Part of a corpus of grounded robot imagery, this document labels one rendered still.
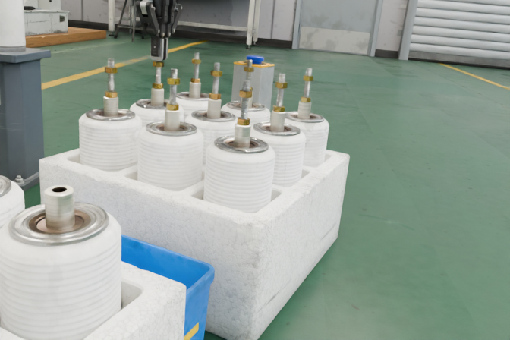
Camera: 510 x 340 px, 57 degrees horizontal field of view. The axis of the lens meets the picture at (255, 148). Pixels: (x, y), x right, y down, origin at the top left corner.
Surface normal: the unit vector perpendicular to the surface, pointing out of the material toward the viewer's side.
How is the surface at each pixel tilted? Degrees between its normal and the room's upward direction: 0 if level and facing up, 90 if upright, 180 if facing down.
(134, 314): 0
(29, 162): 90
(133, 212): 90
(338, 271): 0
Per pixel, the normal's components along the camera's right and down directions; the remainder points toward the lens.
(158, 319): 0.90, 0.20
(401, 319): 0.09, -0.95
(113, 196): -0.45, 0.22
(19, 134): 0.63, 0.28
